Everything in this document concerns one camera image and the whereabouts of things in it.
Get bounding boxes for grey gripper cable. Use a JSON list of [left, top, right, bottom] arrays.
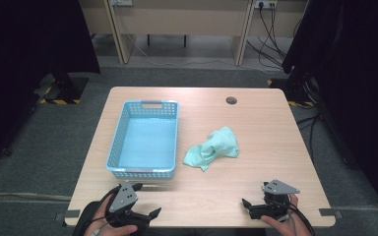
[[90, 219, 113, 236], [277, 212, 298, 236]]

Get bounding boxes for tangle of black power cables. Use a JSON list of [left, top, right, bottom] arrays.
[[245, 3, 297, 71]]

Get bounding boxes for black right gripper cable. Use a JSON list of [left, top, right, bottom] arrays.
[[283, 201, 317, 236]]

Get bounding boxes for wide light wooden desk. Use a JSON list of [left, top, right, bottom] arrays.
[[106, 0, 254, 66]]

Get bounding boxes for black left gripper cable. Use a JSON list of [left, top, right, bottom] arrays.
[[85, 186, 122, 228]]

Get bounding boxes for grey right gripper cable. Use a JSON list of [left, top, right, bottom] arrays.
[[277, 212, 298, 236]]

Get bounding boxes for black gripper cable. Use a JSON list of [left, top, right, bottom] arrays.
[[283, 201, 317, 236], [85, 186, 122, 228]]

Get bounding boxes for grey table corner bracket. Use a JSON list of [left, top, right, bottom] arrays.
[[63, 209, 82, 219], [318, 207, 343, 219]]

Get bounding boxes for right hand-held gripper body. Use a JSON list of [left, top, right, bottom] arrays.
[[249, 179, 301, 221]]

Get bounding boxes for black floor cable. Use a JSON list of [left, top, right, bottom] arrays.
[[295, 112, 321, 163]]

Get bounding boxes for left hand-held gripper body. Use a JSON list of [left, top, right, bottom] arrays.
[[104, 182, 153, 233]]

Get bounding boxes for black stand base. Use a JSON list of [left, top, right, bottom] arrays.
[[50, 70, 90, 103], [286, 73, 320, 106]]

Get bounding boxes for yellow black hazard tape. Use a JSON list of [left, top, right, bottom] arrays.
[[38, 97, 82, 106], [287, 99, 316, 109]]

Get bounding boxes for person's right hand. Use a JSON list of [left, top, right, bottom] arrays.
[[260, 193, 306, 236]]

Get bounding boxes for grey left gripper cable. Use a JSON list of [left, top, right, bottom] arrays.
[[90, 219, 113, 236]]

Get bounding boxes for mint green cloth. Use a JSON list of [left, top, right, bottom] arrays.
[[182, 126, 240, 172]]

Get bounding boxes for dark curtain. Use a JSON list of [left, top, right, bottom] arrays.
[[282, 0, 378, 221], [0, 0, 101, 170]]

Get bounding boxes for light blue plastic basket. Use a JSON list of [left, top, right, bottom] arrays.
[[104, 99, 180, 180]]

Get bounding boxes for person's left hand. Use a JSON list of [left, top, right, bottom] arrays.
[[83, 193, 140, 236]]

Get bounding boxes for wall socket with black plugs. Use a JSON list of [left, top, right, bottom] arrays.
[[254, 0, 279, 10]]

